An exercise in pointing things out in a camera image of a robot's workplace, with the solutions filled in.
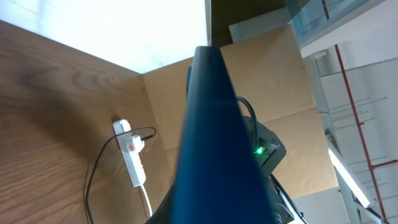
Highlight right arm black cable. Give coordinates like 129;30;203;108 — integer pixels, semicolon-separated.
236;95;308;224

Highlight black USB charging cable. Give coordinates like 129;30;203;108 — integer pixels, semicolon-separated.
85;126;157;224

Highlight white USB charger adapter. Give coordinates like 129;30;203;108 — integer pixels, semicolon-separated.
125;135;145;154

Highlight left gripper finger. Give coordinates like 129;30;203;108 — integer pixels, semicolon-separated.
146;186;174;224

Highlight brown cardboard box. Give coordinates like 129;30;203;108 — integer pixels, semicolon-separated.
144;25;338;198

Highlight blue Samsung Galaxy smartphone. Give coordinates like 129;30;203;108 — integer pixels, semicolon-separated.
170;46;274;223

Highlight white power strip cord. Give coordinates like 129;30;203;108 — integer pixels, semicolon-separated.
139;184;154;218

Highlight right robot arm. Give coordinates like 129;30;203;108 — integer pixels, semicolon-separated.
254;123;308;224

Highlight white power strip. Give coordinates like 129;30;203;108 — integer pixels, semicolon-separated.
113;119;146;187

